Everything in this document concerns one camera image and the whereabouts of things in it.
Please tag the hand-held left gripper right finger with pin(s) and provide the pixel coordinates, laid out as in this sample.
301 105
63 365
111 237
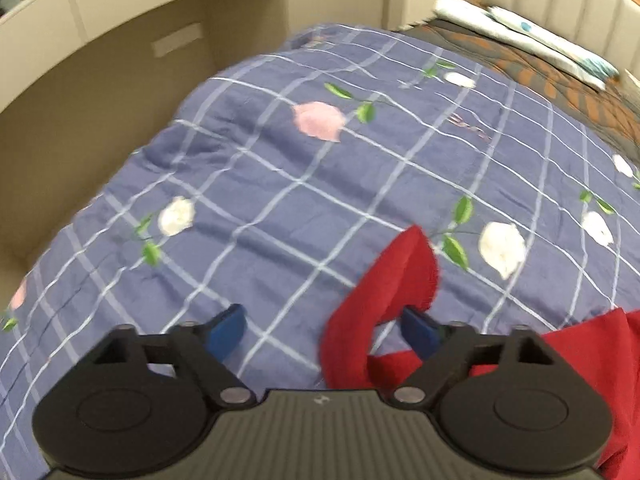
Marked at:
418 331

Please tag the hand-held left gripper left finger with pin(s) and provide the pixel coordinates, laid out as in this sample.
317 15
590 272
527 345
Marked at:
227 331

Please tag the red knit garment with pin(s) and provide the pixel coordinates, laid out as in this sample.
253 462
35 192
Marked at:
352 320

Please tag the blue checked floral quilt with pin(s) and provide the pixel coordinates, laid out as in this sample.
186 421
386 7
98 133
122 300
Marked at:
320 180

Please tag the brown patterned bed sheet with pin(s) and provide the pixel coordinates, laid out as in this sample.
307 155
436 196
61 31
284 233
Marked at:
540 72

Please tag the white pillow with teal print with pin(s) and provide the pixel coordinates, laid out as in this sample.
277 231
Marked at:
545 35

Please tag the beige wall plate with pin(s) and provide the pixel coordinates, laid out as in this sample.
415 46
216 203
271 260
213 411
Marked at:
177 40

